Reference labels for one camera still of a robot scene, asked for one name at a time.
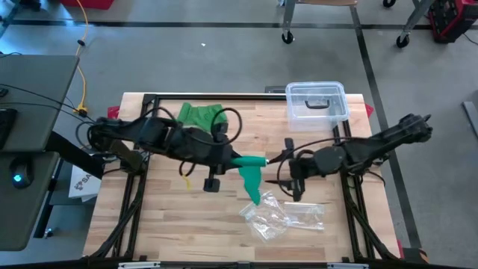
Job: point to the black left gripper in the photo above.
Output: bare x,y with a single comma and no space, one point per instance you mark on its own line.
218,158

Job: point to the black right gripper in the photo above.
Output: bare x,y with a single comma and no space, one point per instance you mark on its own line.
308,166

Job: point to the teal elastic bandage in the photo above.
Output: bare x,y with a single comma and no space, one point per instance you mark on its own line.
250,161

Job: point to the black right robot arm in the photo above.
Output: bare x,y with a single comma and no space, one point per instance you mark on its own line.
392,138

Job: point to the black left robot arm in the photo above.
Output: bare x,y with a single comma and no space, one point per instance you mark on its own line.
149,132

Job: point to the light green elastic bandage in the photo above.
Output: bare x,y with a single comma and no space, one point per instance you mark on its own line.
194,114

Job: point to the clear plastic lidded container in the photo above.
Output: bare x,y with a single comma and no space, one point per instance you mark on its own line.
298,112

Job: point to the crumpled clear plastic bag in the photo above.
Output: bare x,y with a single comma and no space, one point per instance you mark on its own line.
265,218

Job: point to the dark grey block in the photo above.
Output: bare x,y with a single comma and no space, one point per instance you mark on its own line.
275,89

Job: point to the red clamp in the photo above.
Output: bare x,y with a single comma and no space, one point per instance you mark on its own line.
113,112
369,111

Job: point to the white printed paper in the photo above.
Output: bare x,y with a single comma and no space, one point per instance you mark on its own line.
84,185

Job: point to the black and orange box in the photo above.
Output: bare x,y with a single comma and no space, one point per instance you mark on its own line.
414,256

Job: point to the grey cart leg with caster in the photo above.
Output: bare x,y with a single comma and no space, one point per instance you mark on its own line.
287,18

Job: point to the black diagonal beam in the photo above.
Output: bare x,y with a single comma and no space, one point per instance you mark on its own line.
74,153

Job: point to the grey metal bar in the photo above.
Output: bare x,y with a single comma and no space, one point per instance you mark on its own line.
471,119

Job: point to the grey table leg with caster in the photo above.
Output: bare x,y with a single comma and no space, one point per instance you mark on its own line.
414,22

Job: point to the black caster wheel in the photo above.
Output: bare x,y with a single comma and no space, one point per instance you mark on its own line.
389,3

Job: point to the grey desk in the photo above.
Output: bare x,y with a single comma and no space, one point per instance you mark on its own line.
33,112

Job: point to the black computer mouse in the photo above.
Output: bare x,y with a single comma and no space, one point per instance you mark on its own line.
20,173

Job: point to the red crate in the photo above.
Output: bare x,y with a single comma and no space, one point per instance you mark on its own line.
87,3

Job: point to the red and black toolbox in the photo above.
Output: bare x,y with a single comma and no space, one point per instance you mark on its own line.
453,18

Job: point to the black keyboard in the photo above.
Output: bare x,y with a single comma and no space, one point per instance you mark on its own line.
5,127

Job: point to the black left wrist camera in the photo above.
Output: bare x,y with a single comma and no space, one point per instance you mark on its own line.
221,129

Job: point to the white metal bracket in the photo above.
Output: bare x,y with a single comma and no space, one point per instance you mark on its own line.
347,266
138,265

